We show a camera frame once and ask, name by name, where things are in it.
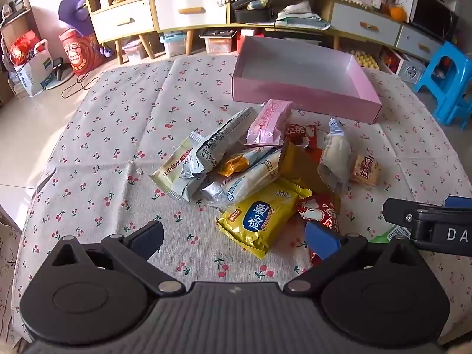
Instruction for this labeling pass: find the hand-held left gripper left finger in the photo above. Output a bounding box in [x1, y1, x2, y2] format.
[50, 220, 186, 297]

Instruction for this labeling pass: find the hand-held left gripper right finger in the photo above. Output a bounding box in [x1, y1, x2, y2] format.
[283, 221, 419, 296]

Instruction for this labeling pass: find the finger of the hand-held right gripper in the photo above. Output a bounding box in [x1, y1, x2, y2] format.
[444, 195, 472, 208]
[382, 198, 419, 231]

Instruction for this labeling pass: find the green snack packet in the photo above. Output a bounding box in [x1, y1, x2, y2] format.
[369, 225, 411, 245]

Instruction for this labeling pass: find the red heart snack packet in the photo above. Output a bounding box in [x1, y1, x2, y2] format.
[297, 194, 342, 266]
[284, 123, 318, 152]

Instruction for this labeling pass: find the small tan cracker packet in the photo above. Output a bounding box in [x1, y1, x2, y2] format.
[350, 154, 381, 189]

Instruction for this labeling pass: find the pale yellow snack packet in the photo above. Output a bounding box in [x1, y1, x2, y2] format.
[149, 133, 207, 204]

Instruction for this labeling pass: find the yellow blue biscuit packet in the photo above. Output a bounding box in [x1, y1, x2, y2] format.
[217, 179, 313, 260]

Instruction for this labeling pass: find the mustard brown snack packet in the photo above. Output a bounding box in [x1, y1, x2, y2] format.
[279, 142, 342, 211]

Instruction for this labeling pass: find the clear white bread packet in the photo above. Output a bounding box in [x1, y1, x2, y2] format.
[318, 118, 353, 193]

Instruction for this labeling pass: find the pink snack packet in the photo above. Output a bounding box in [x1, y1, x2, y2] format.
[245, 99, 294, 147]

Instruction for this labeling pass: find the silver grey snack packet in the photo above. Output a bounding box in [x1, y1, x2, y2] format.
[192, 107, 259, 175]

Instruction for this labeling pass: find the pink cardboard box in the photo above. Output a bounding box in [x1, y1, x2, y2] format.
[232, 36, 382, 123]

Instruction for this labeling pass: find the cherry print tablecloth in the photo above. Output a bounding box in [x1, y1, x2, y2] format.
[0, 55, 472, 354]

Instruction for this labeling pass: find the white printed crate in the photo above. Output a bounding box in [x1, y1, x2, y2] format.
[400, 57, 427, 84]

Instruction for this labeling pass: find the blue plastic stool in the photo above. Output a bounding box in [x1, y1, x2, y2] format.
[414, 40, 472, 130]

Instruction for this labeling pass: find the red printed carton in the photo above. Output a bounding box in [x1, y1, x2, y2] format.
[380, 50, 401, 75]

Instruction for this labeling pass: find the yellow egg tray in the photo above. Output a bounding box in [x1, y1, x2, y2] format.
[354, 46, 380, 70]

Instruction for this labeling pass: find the grey drawer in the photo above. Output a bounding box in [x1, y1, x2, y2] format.
[331, 3, 401, 37]
[397, 26, 443, 61]

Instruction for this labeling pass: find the round white stand base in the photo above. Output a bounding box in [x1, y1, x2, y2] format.
[40, 59, 75, 90]

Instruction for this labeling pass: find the black microwave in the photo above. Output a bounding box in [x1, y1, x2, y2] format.
[410, 0, 460, 43]

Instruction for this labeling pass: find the small clear storage box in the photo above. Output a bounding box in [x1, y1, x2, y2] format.
[123, 39, 148, 63]

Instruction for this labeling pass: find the wooden tv cabinet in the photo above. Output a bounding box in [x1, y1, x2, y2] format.
[82, 0, 443, 64]

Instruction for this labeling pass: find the clear box with blue lid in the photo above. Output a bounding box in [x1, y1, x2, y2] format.
[160, 33, 187, 58]

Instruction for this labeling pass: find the red printed bag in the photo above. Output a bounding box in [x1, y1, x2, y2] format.
[59, 27, 99, 76]

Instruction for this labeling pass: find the white shopping bag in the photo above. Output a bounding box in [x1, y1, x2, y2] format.
[15, 40, 54, 97]

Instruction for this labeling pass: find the clear box with black lid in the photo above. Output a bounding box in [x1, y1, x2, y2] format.
[200, 29, 237, 54]

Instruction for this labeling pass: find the white drawer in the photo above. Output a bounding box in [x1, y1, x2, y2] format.
[154, 0, 226, 30]
[92, 0, 155, 43]

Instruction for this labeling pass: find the pile of folded bags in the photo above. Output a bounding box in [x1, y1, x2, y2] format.
[276, 2, 331, 31]

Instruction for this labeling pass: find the red gift bag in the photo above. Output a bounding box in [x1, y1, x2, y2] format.
[9, 31, 40, 67]

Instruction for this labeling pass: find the black case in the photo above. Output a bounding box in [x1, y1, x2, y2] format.
[232, 0, 276, 25]

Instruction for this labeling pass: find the dark wooden shelf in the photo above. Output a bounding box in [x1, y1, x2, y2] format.
[0, 0, 42, 47]

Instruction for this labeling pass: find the black power cord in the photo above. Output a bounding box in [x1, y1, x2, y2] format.
[61, 69, 101, 99]

